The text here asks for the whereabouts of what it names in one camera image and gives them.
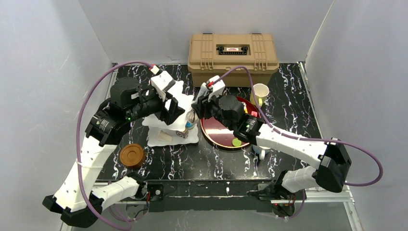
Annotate green round macaron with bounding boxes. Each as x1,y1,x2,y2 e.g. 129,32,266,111
231,138,242,147

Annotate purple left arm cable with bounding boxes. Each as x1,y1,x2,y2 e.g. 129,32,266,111
76,61,157,231

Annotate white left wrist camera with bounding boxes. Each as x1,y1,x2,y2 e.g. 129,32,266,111
150,65,176,101

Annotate white round cream puff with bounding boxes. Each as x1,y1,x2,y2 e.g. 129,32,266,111
186,110,196,122

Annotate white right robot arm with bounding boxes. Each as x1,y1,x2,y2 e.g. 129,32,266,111
191,95,351,193

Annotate pale green ceramic mug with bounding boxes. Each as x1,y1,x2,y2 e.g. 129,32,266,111
250,83,269,107

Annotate black base frame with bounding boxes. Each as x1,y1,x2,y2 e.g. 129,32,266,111
95,178,319,214

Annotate white mug blue base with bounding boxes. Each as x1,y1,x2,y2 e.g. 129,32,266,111
252,145,271,161

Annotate red round tray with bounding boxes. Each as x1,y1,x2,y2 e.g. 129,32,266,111
200,95,263,149

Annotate blue sprinkled donut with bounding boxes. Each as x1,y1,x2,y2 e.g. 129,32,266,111
185,121,198,129

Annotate white three-tier dessert stand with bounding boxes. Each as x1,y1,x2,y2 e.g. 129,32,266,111
142,81,199,147

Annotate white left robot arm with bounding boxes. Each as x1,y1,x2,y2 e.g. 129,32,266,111
42,74,193,228

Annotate tan plastic toolbox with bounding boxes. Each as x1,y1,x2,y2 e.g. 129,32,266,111
188,33,280,87

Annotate brown wooden coaster stack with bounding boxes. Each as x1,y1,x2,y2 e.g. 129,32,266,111
119,144,147,169

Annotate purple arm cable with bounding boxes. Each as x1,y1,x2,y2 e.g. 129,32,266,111
76,61,157,231
207,65,384,187

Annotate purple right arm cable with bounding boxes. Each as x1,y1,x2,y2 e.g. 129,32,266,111
207,65,384,187

